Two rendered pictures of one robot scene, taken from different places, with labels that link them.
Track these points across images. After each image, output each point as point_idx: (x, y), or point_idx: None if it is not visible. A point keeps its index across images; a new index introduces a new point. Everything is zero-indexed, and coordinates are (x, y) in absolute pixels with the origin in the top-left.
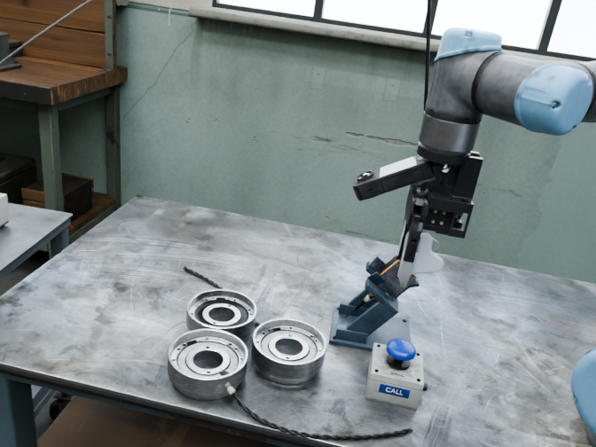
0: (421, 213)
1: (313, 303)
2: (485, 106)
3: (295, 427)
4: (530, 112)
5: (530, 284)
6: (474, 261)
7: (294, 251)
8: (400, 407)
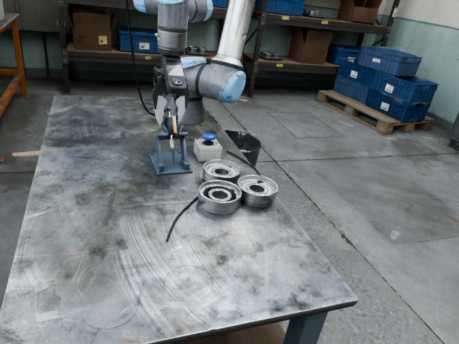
0: None
1: (159, 181)
2: (195, 18)
3: (253, 172)
4: (208, 14)
5: (67, 124)
6: (45, 138)
7: (87, 201)
8: None
